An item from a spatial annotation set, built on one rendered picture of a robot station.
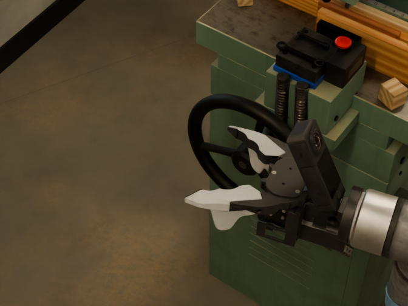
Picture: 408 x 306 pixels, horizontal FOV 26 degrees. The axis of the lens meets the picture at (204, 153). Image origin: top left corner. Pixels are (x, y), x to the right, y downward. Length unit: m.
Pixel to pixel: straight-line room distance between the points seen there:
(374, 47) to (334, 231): 0.67
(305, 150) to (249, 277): 1.36
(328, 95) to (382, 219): 0.57
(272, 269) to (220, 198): 1.21
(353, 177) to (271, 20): 0.36
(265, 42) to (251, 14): 0.09
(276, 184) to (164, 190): 1.61
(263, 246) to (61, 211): 0.71
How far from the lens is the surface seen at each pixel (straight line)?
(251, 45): 1.78
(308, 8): 1.85
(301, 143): 1.03
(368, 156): 1.78
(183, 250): 2.55
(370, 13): 1.81
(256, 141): 1.15
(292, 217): 1.09
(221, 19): 1.84
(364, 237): 1.07
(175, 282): 2.49
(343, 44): 1.61
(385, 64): 1.73
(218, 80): 1.90
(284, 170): 1.10
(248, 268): 2.34
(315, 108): 1.63
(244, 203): 1.06
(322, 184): 1.06
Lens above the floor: 2.09
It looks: 49 degrees down
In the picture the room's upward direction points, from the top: straight up
